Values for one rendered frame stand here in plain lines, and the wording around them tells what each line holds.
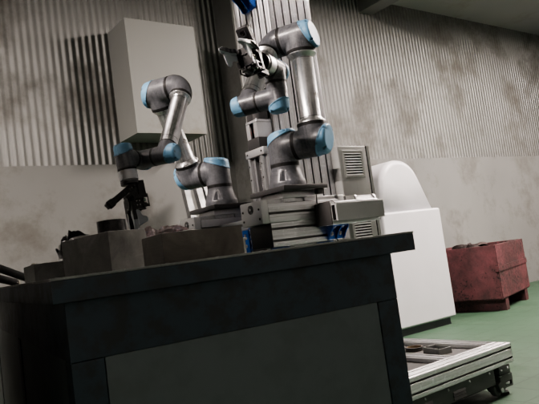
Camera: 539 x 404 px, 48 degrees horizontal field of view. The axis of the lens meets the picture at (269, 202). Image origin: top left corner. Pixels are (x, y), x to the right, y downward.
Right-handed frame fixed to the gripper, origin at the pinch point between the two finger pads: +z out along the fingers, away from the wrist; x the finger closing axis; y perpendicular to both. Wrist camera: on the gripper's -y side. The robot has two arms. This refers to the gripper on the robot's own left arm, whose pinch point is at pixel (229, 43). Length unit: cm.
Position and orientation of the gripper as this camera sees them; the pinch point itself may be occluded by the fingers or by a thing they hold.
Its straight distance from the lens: 195.3
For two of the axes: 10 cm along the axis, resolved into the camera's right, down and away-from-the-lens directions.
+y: 2.5, 9.6, -1.4
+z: -4.6, -0.1, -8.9
